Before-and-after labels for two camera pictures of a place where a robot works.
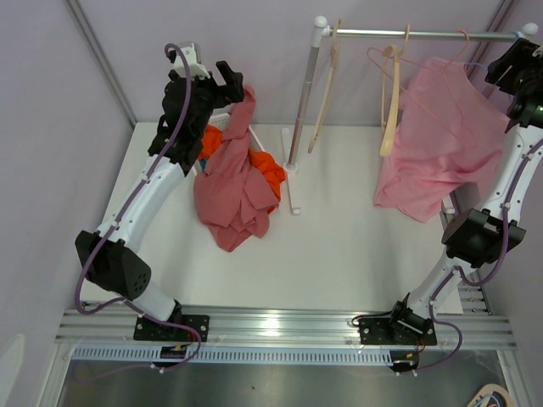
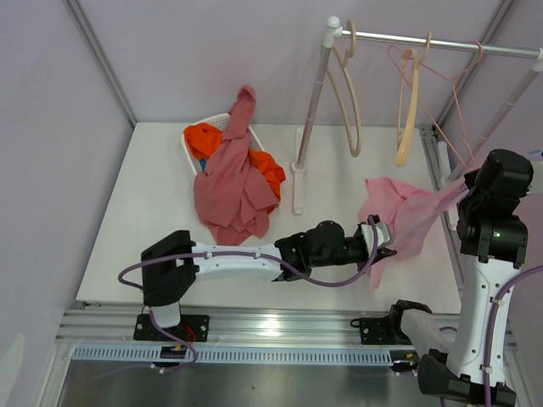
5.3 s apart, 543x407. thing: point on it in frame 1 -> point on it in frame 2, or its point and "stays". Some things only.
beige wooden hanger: x=389 y=94 -> x=411 y=64
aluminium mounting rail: x=262 y=328 stays
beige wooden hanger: x=321 y=103 -> x=339 y=95
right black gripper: x=519 y=56 -> x=470 y=178
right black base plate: x=377 y=331 stays
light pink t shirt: x=446 y=132 -> x=407 y=214
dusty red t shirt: x=232 y=202 stays
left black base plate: x=148 y=330 stays
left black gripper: x=232 y=92 -> x=381 y=254
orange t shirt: x=266 y=165 stays
